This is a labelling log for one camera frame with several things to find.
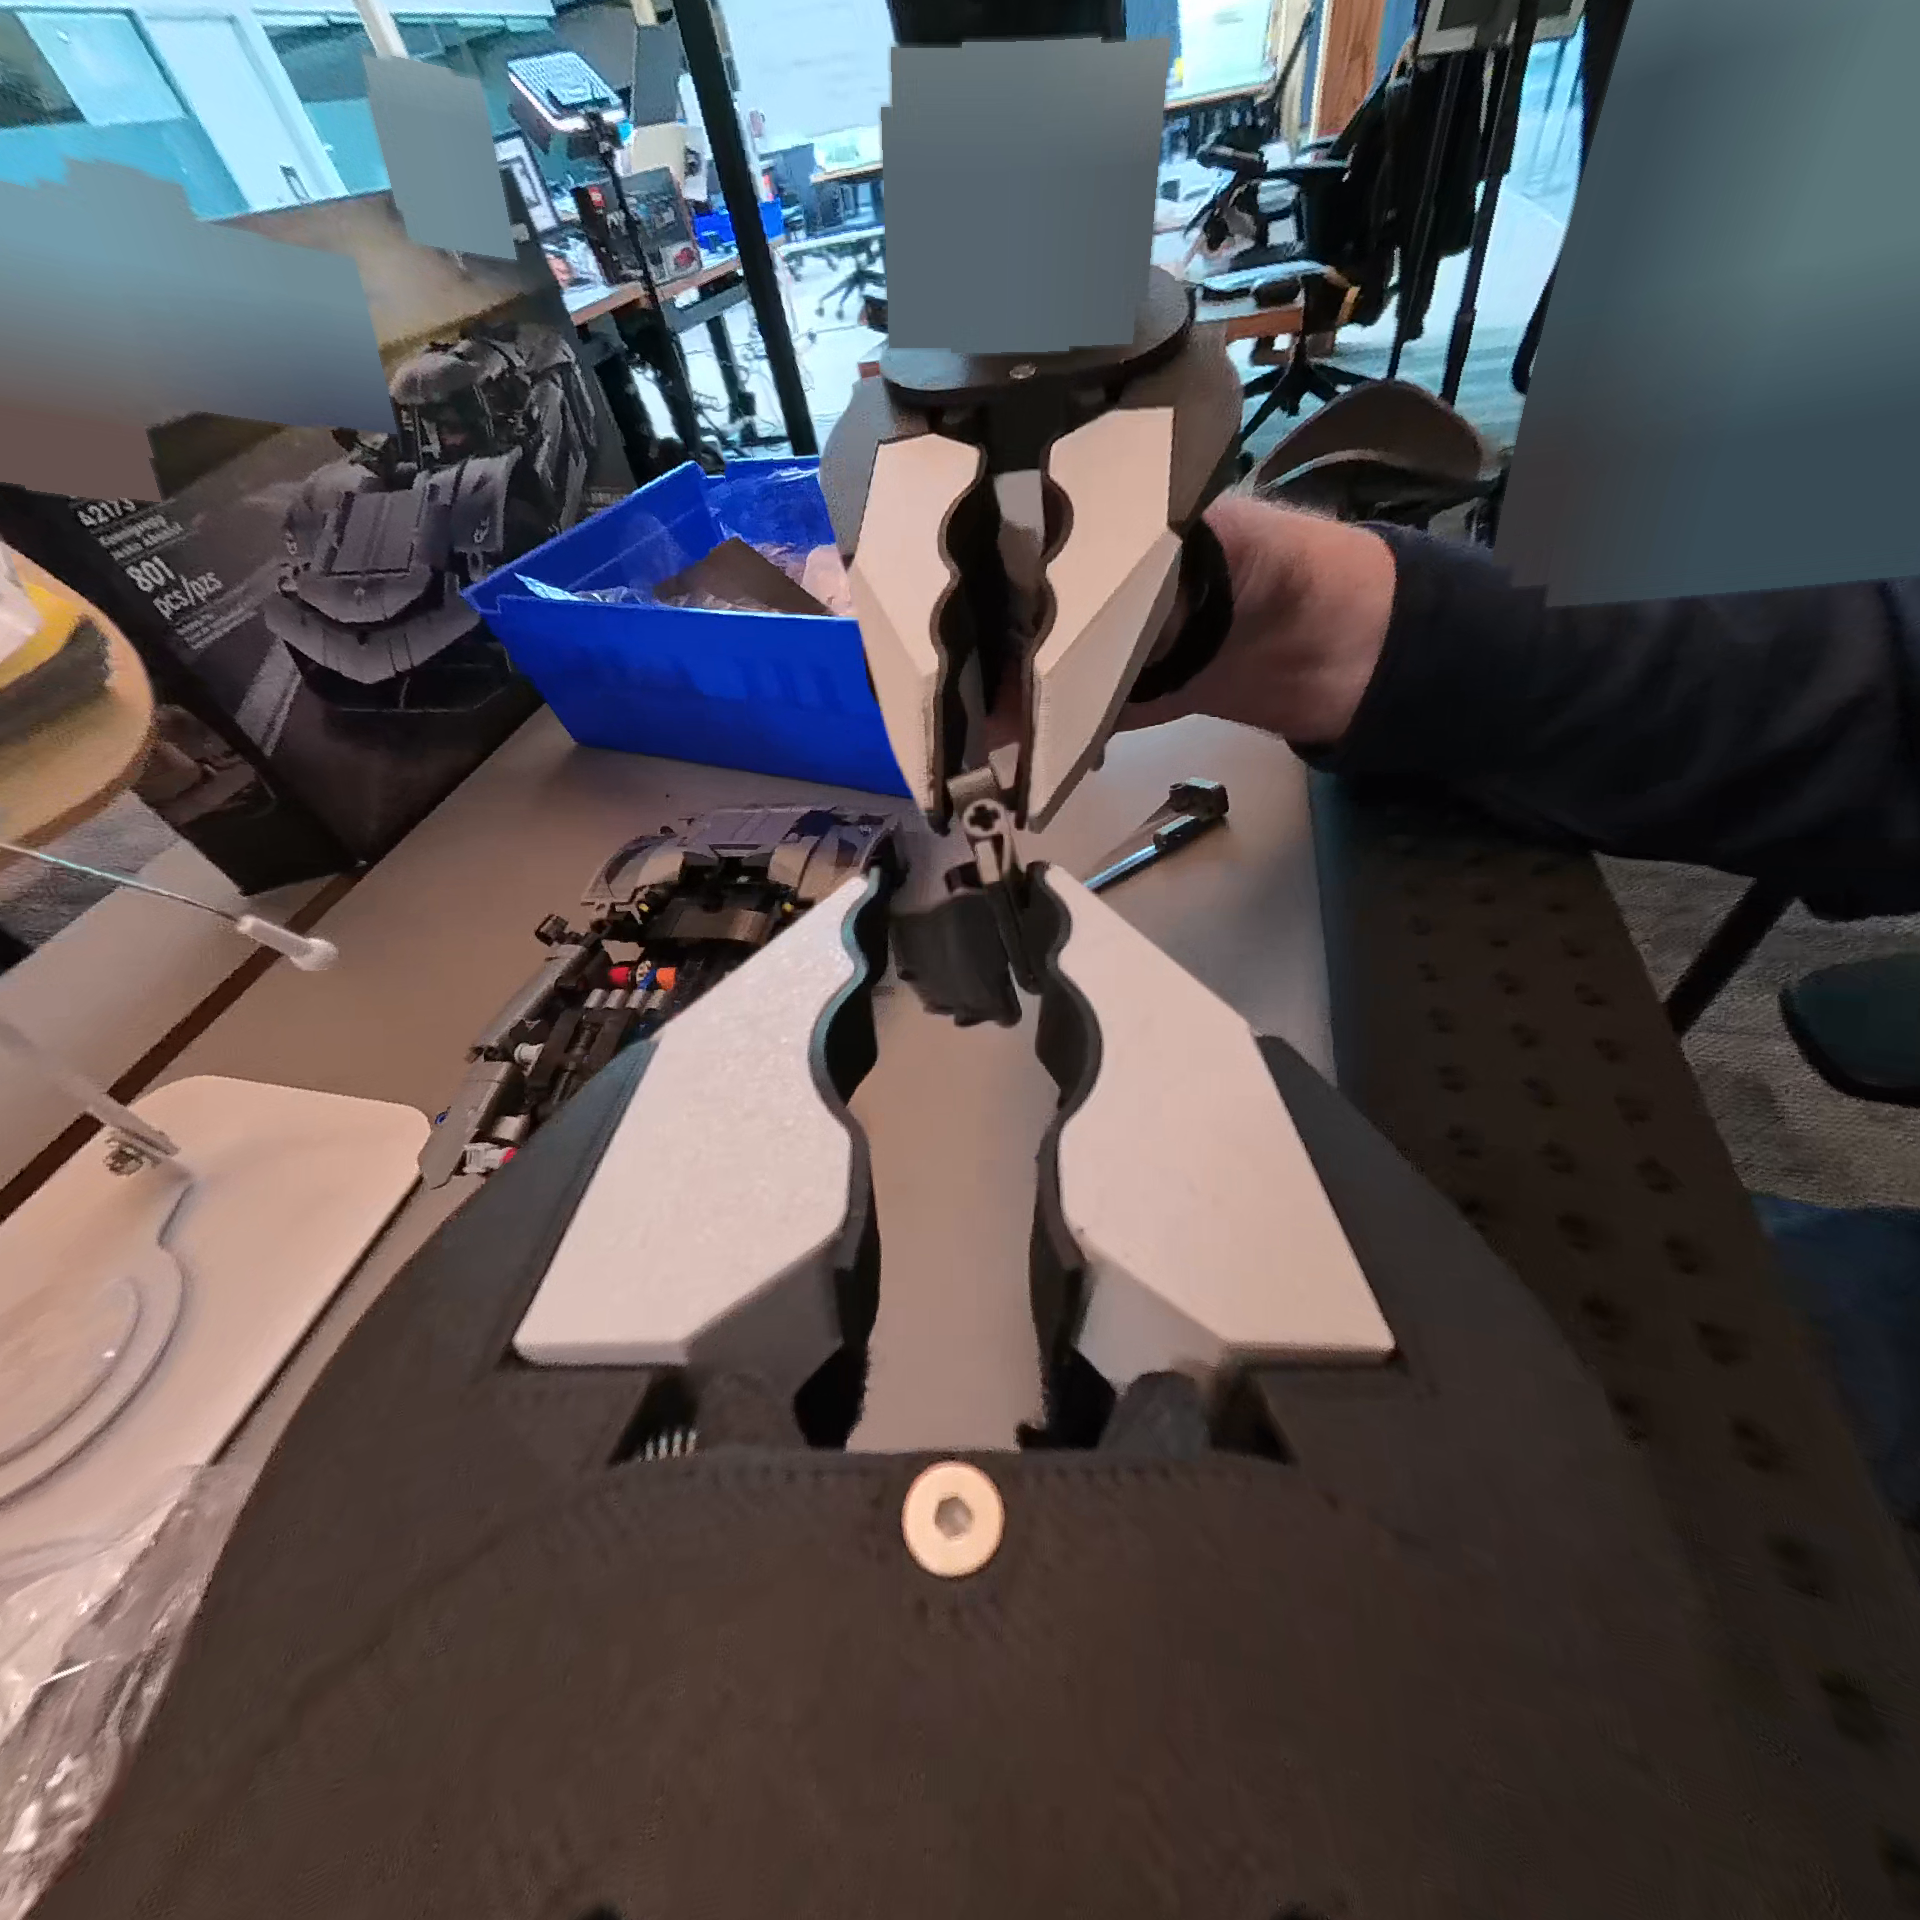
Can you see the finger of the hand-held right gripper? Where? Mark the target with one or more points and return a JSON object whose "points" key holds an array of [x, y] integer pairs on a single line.
{"points": [[1118, 587], [901, 599]]}

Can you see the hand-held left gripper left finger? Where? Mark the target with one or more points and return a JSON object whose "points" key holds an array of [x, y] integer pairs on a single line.
{"points": [[707, 1198]]}

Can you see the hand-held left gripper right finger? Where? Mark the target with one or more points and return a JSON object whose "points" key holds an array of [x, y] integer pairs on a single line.
{"points": [[1216, 1198]]}

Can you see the grey lego connector red pin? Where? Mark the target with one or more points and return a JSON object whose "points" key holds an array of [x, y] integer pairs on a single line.
{"points": [[984, 812]]}

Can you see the lego car chassis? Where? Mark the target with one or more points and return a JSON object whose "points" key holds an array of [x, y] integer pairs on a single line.
{"points": [[674, 914]]}

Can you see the grey lego fender assembly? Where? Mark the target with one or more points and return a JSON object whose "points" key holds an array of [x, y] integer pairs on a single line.
{"points": [[963, 962]]}

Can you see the plastic bag of lego parts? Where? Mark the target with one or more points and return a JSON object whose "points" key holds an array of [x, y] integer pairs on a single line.
{"points": [[89, 1650]]}

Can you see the lego instruction booklet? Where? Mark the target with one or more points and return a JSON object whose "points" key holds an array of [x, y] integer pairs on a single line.
{"points": [[45, 643]]}

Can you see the person's right forearm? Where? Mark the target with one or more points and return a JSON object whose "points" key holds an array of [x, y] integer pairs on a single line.
{"points": [[1621, 721]]}

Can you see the dark lego set box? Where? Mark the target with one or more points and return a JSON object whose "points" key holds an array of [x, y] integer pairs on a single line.
{"points": [[377, 599]]}

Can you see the person's right hand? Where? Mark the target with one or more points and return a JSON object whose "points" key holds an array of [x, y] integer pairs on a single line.
{"points": [[1291, 616]]}

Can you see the brown cardboard piece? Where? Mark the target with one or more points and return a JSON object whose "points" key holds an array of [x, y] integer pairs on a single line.
{"points": [[742, 580]]}

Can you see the blue plastic bin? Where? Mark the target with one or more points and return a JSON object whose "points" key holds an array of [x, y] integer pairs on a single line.
{"points": [[674, 689]]}

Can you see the clear plastic bag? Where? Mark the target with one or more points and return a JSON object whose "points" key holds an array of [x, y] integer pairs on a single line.
{"points": [[632, 591]]}

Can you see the brown chair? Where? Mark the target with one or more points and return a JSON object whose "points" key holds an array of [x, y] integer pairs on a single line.
{"points": [[1379, 443]]}

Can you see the black office chair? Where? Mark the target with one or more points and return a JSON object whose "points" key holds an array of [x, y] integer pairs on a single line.
{"points": [[1291, 194]]}

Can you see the black metal pole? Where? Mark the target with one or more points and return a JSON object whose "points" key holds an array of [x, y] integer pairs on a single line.
{"points": [[742, 226]]}

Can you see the white book stand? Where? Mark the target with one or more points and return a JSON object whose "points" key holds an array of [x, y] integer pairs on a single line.
{"points": [[302, 1171]]}

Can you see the studio light on tripod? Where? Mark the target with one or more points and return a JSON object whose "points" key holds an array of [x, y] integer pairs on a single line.
{"points": [[562, 90]]}

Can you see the person's dark blue jacket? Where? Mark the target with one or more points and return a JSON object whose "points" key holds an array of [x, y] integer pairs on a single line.
{"points": [[1847, 1351]]}

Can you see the green chair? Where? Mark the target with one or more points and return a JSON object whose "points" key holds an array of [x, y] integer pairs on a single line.
{"points": [[1858, 1019]]}

